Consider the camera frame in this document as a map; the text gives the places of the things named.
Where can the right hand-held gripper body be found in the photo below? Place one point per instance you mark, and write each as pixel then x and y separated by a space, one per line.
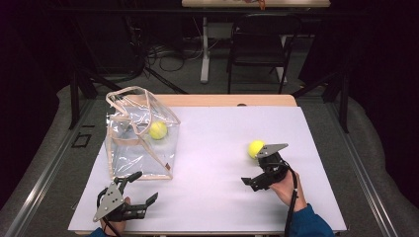
pixel 275 168

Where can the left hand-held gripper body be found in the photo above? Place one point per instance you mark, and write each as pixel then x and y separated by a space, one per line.
pixel 109 200

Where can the clear plastic tote bag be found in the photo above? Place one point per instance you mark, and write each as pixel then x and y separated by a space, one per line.
pixel 131 158

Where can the yellow tennis ball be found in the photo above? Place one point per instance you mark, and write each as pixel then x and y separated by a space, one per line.
pixel 254 148
pixel 158 130

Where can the person's right hand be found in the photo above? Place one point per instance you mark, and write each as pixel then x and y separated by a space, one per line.
pixel 285 191

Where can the person's left hand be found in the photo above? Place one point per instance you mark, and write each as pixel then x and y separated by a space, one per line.
pixel 118 226

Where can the white table mat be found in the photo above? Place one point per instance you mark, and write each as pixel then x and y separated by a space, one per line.
pixel 217 131

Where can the black metal stand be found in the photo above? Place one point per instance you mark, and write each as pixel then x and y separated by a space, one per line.
pixel 74 98
pixel 344 105

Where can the black folding chair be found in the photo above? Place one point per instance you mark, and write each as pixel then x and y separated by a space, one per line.
pixel 257 49

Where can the small orange object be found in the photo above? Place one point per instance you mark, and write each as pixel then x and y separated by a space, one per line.
pixel 261 4

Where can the wooden desk with white legs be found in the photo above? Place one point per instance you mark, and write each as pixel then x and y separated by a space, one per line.
pixel 296 3

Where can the aluminium floor rail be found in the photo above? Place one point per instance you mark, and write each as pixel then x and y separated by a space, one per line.
pixel 365 177
pixel 48 168

